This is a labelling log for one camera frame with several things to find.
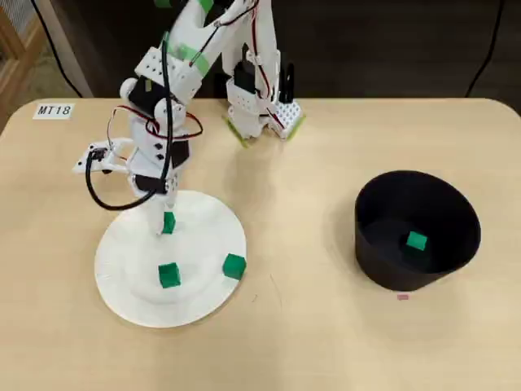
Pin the white moving gripper finger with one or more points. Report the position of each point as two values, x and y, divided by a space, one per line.
172 199

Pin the white fixed gripper finger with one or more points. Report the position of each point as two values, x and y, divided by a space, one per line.
156 212

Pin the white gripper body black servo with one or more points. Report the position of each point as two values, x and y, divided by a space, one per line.
150 183

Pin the green cube block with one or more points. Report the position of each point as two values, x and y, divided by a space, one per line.
169 224
168 276
234 266
417 241

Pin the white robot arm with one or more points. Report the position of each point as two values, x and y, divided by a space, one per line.
195 36

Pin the white paper plate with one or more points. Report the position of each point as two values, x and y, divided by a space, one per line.
195 244

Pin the black round pot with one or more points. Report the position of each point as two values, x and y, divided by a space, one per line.
411 273

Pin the white MT18 label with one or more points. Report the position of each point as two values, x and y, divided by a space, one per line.
53 110

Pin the green tape piece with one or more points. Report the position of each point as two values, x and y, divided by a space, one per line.
162 3

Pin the small pink tape mark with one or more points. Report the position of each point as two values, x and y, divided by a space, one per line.
403 297

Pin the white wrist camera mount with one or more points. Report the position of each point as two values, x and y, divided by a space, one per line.
102 156

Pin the grey metal post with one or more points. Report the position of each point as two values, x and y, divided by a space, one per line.
67 49

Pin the light wooden furniture frame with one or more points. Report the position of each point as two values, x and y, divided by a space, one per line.
16 61

